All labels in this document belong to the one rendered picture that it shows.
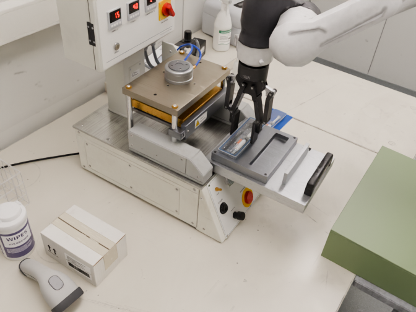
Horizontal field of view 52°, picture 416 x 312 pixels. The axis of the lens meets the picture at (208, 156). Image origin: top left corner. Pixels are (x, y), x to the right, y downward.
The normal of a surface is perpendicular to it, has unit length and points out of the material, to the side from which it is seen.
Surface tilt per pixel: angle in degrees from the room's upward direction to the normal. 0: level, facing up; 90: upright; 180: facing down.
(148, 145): 90
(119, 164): 90
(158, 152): 90
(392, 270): 90
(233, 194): 65
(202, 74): 0
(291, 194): 0
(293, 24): 41
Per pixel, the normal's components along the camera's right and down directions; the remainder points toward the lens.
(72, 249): 0.09, -0.79
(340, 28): -0.07, 0.59
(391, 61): -0.57, 0.51
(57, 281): 0.36, -0.54
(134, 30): 0.85, 0.39
